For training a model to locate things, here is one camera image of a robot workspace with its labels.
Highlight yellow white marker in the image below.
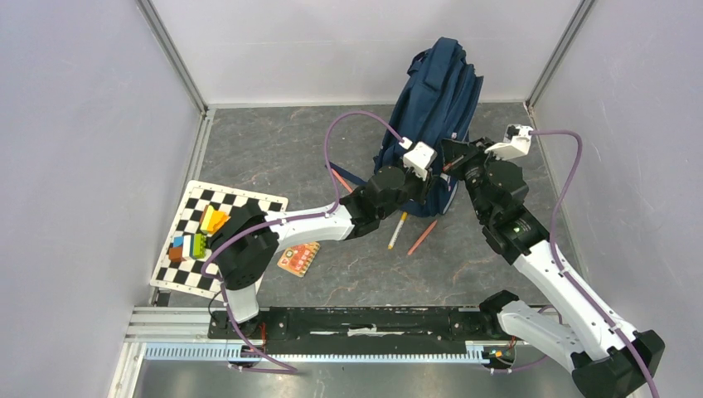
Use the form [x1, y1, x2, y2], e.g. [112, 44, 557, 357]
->
[387, 211, 409, 250]

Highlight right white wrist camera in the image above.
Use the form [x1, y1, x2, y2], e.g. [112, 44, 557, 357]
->
[484, 124, 533, 161]

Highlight orange pencil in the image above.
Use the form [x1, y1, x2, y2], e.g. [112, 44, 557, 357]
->
[407, 220, 438, 255]
[331, 169, 353, 193]

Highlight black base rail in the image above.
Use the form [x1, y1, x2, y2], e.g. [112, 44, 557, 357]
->
[240, 307, 512, 356]

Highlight navy blue backpack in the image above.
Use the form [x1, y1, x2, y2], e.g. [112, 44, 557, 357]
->
[325, 36, 484, 219]

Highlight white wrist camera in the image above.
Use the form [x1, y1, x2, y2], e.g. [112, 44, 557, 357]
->
[484, 124, 533, 161]
[400, 137, 437, 181]

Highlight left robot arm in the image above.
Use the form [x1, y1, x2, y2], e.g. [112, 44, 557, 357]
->
[207, 166, 432, 338]

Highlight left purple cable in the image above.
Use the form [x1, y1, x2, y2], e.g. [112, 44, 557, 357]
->
[200, 110, 413, 376]

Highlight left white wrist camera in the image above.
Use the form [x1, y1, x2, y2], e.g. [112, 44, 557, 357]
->
[400, 137, 437, 181]

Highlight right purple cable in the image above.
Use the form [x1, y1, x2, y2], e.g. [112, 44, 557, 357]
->
[491, 129, 660, 398]

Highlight checkerboard calibration board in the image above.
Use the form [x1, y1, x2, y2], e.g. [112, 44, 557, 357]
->
[149, 180, 290, 300]

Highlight orange card pack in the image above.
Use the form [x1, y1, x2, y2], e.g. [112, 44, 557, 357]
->
[277, 242, 320, 278]

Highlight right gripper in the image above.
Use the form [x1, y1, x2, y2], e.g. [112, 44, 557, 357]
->
[444, 136, 506, 221]

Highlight colourful blocks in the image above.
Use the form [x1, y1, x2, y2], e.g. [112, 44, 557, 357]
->
[167, 205, 230, 263]

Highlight aluminium frame rail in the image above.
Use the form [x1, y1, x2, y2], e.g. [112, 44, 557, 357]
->
[126, 307, 511, 364]

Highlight purple cable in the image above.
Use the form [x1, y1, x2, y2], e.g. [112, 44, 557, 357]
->
[200, 110, 413, 376]
[491, 129, 660, 398]

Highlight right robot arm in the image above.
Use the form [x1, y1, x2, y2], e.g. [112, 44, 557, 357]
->
[442, 139, 665, 397]

